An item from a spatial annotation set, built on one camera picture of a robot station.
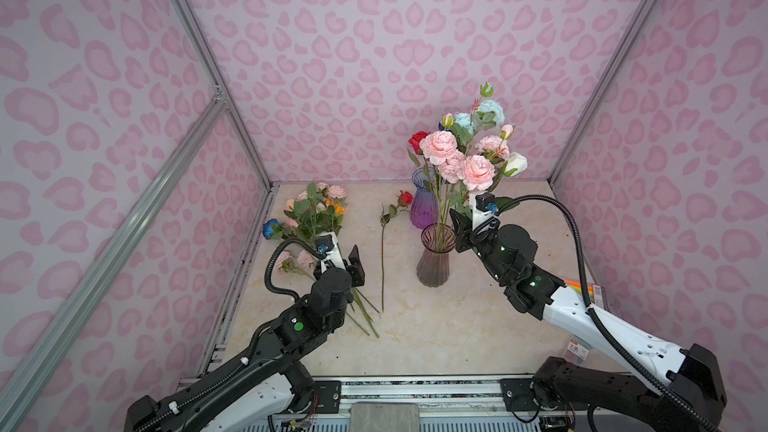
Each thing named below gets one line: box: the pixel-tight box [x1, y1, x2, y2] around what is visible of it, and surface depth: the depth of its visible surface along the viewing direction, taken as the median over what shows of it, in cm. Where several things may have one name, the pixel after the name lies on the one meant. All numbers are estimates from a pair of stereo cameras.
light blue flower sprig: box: [449, 81, 505, 142], surface depth 71 cm
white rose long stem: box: [488, 152, 528, 193], surface depth 69 cm
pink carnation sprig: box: [419, 113, 466, 247], surface depth 67 cm
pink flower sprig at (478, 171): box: [458, 124, 514, 216], surface depth 62 cm
